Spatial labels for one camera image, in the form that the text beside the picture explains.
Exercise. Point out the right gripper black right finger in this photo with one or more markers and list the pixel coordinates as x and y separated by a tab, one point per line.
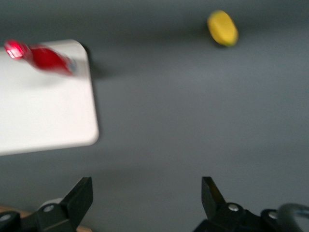
212	205

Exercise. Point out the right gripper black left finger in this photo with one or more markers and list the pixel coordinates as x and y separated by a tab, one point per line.
77	203

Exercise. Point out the red coke bottle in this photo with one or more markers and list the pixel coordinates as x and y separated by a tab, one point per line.
46	59

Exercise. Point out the white cutting board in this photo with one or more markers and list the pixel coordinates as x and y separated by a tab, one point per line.
48	106

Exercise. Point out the yellow lemon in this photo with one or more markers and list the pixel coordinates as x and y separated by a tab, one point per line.
222	28

